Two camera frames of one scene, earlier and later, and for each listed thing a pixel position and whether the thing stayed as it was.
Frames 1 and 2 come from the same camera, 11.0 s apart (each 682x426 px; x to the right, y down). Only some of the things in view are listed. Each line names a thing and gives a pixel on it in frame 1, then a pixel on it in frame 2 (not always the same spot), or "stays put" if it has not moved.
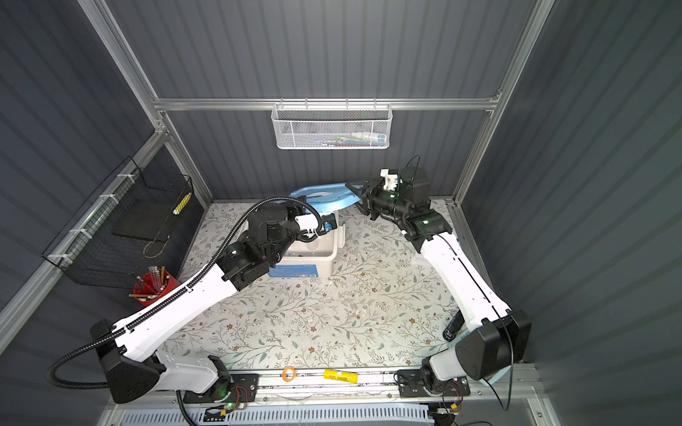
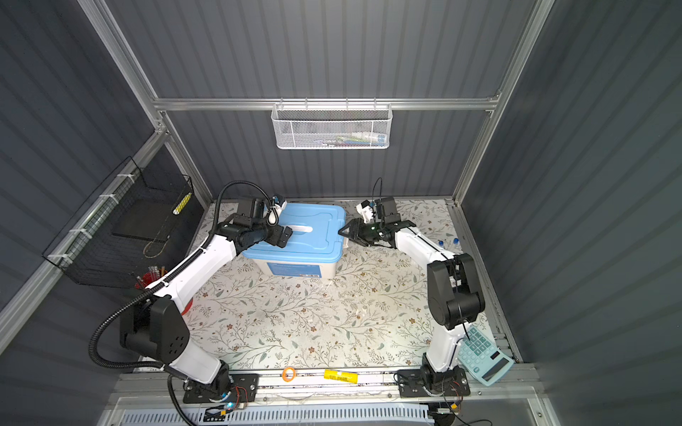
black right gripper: (368, 194) to (358, 226)
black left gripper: (290, 211) to (283, 239)
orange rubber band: (284, 376) stays put
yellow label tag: (351, 377) stays put
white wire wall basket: (328, 126) stays put
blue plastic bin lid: (325, 196) to (315, 234)
